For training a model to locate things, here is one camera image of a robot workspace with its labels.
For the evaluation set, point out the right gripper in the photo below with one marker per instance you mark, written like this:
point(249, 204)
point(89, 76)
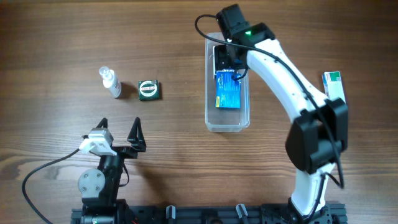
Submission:
point(222, 58)

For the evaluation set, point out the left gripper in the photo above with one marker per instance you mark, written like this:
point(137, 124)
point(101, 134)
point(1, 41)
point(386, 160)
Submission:
point(121, 150)

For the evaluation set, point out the blue lozenge box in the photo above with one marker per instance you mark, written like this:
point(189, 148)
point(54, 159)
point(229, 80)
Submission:
point(228, 91)

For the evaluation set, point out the white glue bottle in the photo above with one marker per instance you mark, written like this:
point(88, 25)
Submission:
point(110, 81)

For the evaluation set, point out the white green medicine box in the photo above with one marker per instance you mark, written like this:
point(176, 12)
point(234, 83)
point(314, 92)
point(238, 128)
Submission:
point(333, 85)

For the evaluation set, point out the Hansaplast plaster box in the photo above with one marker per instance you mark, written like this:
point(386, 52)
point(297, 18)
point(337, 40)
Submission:
point(230, 70)

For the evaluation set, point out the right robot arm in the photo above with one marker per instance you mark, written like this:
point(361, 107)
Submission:
point(319, 125)

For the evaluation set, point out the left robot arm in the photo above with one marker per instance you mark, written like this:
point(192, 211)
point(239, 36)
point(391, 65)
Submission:
point(99, 187)

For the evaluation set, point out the clear plastic container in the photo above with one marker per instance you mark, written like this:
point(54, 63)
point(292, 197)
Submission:
point(219, 119)

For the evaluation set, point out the green Zam-Buk box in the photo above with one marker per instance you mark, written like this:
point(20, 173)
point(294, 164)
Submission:
point(149, 90)

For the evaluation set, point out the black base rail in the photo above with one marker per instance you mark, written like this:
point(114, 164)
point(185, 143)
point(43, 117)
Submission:
point(265, 214)

